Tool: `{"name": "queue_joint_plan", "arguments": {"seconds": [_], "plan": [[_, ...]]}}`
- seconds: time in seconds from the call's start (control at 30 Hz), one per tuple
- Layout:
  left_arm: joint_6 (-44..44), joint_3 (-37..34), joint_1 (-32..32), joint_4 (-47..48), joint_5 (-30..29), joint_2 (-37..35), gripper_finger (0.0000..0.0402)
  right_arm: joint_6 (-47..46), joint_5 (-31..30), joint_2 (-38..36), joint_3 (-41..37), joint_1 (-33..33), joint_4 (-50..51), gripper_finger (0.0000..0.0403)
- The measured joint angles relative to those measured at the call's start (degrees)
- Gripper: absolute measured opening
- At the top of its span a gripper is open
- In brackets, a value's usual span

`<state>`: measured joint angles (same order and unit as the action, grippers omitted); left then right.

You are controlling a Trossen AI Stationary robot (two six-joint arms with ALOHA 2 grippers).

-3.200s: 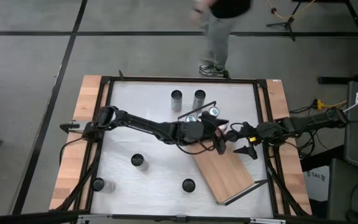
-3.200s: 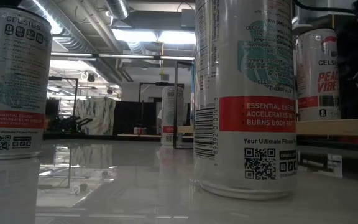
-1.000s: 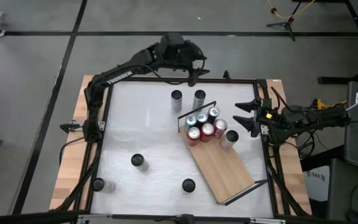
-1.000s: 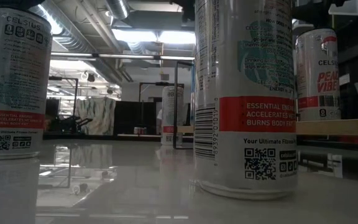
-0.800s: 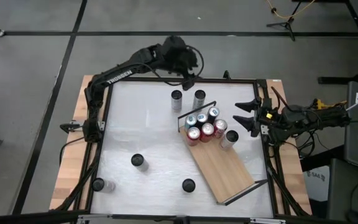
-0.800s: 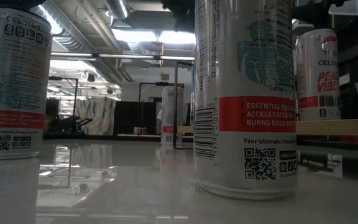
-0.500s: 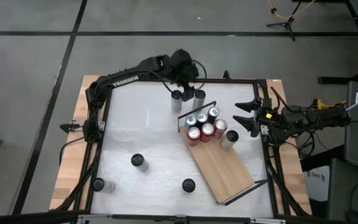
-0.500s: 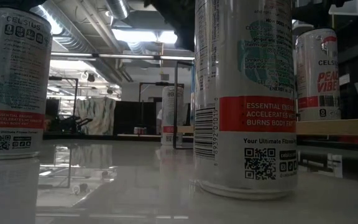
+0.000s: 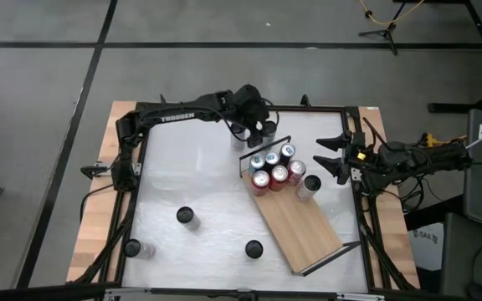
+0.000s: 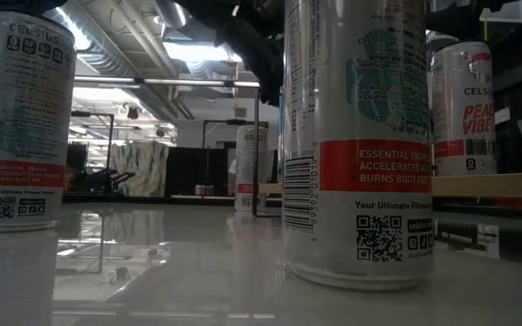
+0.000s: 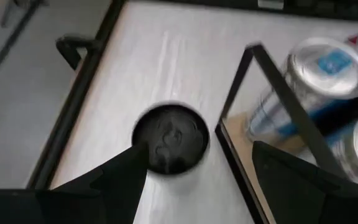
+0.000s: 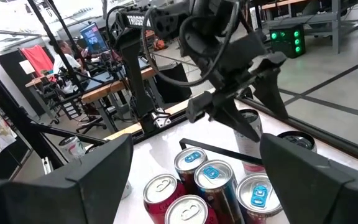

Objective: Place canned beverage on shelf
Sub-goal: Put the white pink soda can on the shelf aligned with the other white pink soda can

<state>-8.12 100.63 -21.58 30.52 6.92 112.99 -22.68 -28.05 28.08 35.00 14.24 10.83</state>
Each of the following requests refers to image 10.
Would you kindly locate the white hanging box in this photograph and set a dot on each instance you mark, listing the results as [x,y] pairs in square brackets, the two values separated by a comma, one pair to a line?
[508,13]

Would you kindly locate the silver spiral ventilation duct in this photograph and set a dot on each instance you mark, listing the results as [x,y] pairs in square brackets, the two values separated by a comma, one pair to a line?
[107,54]

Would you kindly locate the white Celsius energy drink can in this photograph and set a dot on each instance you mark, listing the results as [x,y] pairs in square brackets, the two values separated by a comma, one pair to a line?
[21,136]
[245,158]
[356,172]
[465,117]

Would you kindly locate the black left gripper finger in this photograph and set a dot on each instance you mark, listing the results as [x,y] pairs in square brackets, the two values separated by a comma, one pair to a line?
[270,68]

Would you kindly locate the white patterned cloth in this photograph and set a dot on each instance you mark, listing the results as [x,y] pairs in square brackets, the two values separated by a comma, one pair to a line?
[143,167]

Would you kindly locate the person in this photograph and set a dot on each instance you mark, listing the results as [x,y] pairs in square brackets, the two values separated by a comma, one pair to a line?
[233,169]

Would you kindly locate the wooden shelf with black frame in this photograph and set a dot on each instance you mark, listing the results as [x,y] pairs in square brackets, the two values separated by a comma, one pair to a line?
[515,185]

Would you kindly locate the black background machine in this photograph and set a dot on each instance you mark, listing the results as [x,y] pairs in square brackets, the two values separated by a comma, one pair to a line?
[102,179]

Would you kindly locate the long ceiling light tube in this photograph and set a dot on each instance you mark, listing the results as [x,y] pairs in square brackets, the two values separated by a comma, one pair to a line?
[107,79]

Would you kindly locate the bright ceiling light panel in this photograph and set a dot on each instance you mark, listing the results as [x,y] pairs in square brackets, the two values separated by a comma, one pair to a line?
[197,52]

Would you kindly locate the black partition panel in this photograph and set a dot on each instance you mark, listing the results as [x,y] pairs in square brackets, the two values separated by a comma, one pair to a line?
[193,169]

